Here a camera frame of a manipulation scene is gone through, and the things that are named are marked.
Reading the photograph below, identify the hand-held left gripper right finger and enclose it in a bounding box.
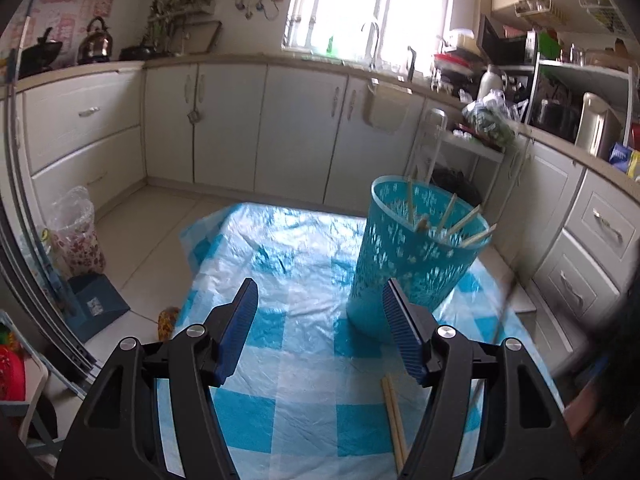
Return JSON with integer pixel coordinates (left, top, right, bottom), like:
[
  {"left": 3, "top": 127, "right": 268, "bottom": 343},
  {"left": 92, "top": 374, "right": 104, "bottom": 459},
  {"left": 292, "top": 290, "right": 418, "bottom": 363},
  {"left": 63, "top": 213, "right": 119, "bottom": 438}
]
[{"left": 382, "top": 277, "right": 583, "bottom": 480}]

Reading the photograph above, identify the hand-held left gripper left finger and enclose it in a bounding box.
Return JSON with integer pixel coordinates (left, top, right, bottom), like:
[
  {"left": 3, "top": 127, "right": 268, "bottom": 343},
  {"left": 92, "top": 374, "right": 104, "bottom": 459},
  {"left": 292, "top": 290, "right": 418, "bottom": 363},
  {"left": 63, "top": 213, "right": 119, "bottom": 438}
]
[{"left": 52, "top": 277, "right": 260, "bottom": 480}]

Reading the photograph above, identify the turquoise perforated plastic basket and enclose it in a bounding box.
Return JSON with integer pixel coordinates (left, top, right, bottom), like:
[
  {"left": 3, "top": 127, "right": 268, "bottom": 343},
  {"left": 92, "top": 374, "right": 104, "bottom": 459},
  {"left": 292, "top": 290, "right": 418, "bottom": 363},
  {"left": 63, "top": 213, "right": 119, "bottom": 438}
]
[{"left": 346, "top": 175, "right": 492, "bottom": 345}]

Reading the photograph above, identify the blue checkered plastic tablecloth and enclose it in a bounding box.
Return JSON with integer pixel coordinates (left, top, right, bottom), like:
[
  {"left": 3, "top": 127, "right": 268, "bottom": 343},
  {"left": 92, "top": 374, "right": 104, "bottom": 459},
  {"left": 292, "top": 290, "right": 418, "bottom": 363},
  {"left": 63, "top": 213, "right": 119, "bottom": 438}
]
[{"left": 155, "top": 202, "right": 566, "bottom": 480}]

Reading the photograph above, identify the patterned slipper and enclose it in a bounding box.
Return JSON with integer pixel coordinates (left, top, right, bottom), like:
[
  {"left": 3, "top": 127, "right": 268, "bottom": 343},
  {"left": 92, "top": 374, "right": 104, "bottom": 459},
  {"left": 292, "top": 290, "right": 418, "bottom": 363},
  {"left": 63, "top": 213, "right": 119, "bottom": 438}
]
[{"left": 156, "top": 306, "right": 182, "bottom": 342}]

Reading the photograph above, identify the blue dustpan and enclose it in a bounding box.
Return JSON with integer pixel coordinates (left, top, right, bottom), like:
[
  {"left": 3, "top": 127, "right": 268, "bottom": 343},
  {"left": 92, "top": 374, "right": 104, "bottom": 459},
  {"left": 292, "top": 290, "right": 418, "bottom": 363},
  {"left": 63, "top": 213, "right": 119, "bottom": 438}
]
[{"left": 67, "top": 274, "right": 132, "bottom": 341}]

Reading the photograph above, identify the floral plastic bag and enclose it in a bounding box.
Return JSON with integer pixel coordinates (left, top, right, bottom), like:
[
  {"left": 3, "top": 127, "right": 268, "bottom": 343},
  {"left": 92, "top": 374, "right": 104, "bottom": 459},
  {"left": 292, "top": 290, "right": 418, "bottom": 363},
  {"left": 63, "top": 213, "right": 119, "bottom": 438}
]
[{"left": 47, "top": 185, "right": 107, "bottom": 277}]

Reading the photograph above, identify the cream panelled drawer cabinet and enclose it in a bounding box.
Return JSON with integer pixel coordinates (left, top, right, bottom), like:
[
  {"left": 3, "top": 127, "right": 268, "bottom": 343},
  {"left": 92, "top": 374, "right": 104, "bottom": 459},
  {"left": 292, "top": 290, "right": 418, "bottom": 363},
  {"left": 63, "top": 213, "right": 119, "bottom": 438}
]
[{"left": 505, "top": 140, "right": 640, "bottom": 376}]

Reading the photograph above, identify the cream door base cabinet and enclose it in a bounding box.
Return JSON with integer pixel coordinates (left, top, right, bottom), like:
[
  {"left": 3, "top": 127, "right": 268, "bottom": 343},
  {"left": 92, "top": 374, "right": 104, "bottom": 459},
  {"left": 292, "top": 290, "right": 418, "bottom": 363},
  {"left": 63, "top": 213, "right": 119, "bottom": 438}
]
[{"left": 142, "top": 57, "right": 431, "bottom": 211}]

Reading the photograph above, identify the white storage rack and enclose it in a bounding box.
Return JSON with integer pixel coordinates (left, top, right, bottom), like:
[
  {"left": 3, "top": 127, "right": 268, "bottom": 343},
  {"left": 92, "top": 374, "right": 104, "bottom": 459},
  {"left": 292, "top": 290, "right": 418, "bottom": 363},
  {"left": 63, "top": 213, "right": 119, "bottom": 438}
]
[{"left": 407, "top": 107, "right": 506, "bottom": 196}]

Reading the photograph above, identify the white hanging bin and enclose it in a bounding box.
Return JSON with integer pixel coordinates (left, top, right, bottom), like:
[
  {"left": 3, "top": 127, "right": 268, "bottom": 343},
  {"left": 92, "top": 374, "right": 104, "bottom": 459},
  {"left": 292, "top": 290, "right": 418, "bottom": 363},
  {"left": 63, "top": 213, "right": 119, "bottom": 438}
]
[{"left": 362, "top": 80, "right": 412, "bottom": 135}]

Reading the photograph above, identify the white plastic stool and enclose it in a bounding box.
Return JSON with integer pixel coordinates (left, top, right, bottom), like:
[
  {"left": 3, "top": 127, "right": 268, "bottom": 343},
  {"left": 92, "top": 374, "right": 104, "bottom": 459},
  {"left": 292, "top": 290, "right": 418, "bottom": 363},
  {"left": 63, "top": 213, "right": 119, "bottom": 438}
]
[{"left": 0, "top": 355, "right": 66, "bottom": 461}]

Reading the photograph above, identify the bag of green vegetables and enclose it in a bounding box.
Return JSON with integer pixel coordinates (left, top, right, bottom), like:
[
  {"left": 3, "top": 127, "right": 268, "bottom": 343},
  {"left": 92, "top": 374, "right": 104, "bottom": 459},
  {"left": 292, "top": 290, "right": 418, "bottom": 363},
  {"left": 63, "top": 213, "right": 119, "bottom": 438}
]
[{"left": 461, "top": 90, "right": 521, "bottom": 147}]

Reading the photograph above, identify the red patterned bag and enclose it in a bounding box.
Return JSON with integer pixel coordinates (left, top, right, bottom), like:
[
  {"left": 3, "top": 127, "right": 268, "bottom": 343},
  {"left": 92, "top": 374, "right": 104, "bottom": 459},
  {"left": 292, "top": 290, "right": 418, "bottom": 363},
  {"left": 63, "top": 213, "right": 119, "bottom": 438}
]
[{"left": 0, "top": 325, "right": 26, "bottom": 403}]

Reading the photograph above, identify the steel cooking pot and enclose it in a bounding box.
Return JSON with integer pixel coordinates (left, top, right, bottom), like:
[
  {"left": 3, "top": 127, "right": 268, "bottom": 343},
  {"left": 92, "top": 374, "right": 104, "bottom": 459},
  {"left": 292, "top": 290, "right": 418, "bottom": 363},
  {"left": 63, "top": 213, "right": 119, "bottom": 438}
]
[{"left": 532, "top": 97, "right": 581, "bottom": 141}]

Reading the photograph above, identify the cream two-drawer cabinet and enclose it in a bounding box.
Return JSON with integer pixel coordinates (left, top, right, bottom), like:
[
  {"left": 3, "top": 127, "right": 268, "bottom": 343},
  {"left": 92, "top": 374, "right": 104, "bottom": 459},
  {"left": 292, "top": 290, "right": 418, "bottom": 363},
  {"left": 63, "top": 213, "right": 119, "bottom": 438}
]
[{"left": 15, "top": 62, "right": 148, "bottom": 221}]

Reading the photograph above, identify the stack of red bowls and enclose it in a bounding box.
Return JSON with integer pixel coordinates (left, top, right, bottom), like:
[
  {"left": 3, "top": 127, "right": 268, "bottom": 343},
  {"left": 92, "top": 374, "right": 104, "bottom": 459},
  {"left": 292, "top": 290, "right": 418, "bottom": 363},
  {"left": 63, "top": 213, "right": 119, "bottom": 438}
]
[{"left": 432, "top": 50, "right": 481, "bottom": 68}]

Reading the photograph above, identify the tall chrome faucet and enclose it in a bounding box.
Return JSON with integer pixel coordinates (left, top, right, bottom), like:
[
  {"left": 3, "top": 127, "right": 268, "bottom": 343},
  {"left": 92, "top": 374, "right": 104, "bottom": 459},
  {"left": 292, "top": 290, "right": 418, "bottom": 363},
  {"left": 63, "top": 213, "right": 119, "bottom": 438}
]
[{"left": 367, "top": 17, "right": 383, "bottom": 71}]

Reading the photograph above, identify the black microwave oven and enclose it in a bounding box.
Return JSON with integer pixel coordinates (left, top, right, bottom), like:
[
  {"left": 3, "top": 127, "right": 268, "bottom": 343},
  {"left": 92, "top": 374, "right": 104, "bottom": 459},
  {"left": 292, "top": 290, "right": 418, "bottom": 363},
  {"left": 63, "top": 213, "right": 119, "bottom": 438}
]
[{"left": 477, "top": 14, "right": 538, "bottom": 68}]

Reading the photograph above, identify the steel kettle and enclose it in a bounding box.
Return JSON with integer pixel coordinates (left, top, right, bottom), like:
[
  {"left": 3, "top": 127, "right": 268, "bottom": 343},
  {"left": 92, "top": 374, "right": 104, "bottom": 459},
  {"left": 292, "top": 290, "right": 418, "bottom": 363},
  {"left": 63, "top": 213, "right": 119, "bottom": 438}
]
[{"left": 76, "top": 16, "right": 116, "bottom": 65}]

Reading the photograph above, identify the white metal counter rack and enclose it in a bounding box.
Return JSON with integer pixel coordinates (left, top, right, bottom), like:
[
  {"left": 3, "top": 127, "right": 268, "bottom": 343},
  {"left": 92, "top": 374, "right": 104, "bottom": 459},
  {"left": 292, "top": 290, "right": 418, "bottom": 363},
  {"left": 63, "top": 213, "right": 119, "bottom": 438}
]
[{"left": 530, "top": 55, "right": 638, "bottom": 148}]

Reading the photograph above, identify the kitchen window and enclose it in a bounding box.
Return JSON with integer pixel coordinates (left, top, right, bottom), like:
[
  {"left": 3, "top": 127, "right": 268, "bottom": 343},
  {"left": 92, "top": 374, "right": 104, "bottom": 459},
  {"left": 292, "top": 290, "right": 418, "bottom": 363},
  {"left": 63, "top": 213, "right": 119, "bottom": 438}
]
[{"left": 282, "top": 0, "right": 453, "bottom": 56}]

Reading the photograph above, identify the black wok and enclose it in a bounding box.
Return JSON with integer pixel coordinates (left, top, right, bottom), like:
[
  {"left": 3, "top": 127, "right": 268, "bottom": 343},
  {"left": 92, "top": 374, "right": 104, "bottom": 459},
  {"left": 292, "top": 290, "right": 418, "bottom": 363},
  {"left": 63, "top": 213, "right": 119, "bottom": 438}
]
[{"left": 20, "top": 27, "right": 63, "bottom": 78}]

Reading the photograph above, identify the wall utensil rack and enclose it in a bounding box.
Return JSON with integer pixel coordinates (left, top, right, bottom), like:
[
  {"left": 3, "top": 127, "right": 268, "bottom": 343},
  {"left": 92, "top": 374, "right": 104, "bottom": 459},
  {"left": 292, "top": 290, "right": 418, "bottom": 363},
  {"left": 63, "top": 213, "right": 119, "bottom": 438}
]
[{"left": 147, "top": 0, "right": 223, "bottom": 56}]

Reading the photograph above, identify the white wire dish rack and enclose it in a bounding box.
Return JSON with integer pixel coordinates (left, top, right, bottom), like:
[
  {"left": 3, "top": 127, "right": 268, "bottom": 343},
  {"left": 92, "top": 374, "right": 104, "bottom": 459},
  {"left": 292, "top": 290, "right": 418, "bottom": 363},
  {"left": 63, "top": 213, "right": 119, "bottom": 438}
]
[{"left": 575, "top": 0, "right": 631, "bottom": 36}]

